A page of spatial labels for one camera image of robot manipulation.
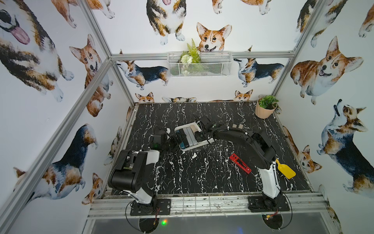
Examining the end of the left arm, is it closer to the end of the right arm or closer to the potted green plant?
the end of the right arm

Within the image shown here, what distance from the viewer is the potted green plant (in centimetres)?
103

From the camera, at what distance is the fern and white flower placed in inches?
32.1

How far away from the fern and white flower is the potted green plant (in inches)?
20.9
